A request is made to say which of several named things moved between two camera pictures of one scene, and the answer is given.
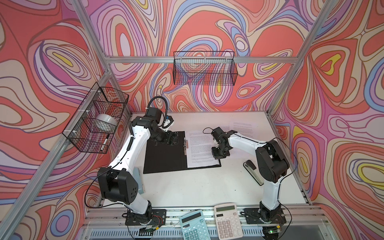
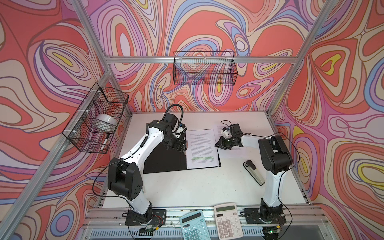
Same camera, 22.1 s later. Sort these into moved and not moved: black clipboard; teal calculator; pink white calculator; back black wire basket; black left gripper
Moved: black left gripper
Not moved: back black wire basket; pink white calculator; teal calculator; black clipboard
